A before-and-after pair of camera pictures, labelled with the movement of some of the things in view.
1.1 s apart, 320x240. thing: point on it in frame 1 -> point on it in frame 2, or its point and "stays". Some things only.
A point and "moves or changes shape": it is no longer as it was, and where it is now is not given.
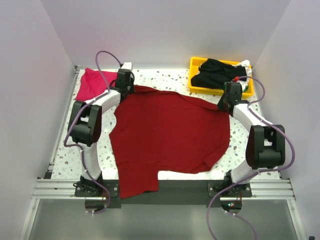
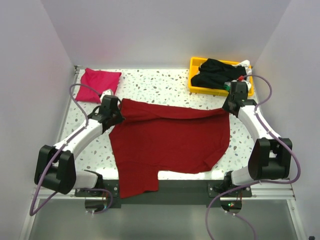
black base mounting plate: x=171 y=194 stays
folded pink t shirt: x=92 y=83 stays
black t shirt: x=215 y=73 stays
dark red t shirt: x=153 y=131 moves or changes shape
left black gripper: x=132 y=89 -> x=120 y=117
